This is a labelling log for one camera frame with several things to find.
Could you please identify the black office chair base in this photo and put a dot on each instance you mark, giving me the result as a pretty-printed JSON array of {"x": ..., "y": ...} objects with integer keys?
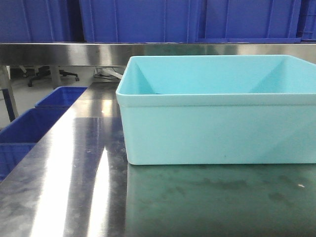
[{"x": 44, "y": 71}]

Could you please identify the stainless steel upper shelf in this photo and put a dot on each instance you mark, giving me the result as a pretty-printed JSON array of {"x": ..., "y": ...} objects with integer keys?
[{"x": 103, "y": 54}]

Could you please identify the blue crate far left shelf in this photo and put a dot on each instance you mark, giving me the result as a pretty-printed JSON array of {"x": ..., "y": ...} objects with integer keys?
[{"x": 34, "y": 21}]

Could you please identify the light blue plastic bin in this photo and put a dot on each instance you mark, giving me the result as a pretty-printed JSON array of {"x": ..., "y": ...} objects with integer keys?
[{"x": 228, "y": 109}]

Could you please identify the blue crate far right edge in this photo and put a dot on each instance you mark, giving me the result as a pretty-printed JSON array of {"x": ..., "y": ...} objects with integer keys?
[{"x": 307, "y": 21}]

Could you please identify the dark green table mat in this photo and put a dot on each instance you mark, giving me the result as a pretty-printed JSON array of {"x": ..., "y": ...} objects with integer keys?
[{"x": 221, "y": 200}]

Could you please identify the steel shelf leg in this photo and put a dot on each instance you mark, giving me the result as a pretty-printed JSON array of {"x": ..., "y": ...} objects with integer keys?
[{"x": 7, "y": 92}]

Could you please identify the blue crate right shelf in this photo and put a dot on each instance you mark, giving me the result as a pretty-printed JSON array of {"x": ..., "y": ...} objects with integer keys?
[{"x": 249, "y": 21}]

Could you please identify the blue floor bin near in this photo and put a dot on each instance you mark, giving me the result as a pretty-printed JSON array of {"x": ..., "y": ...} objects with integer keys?
[{"x": 18, "y": 138}]

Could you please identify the blue crate shelf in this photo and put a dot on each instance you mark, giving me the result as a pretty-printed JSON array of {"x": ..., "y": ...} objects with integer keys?
[
  {"x": 249, "y": 21},
  {"x": 34, "y": 21},
  {"x": 140, "y": 21}
]

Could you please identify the blue crate centre shelf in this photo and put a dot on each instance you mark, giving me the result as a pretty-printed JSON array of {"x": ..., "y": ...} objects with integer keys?
[{"x": 140, "y": 21}]

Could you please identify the blue floor bin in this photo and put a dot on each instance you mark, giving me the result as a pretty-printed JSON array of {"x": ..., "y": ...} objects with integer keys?
[
  {"x": 61, "y": 98},
  {"x": 18, "y": 138}
]

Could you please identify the blue floor bin far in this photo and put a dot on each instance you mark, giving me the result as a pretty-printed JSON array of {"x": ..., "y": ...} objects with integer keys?
[{"x": 61, "y": 98}]

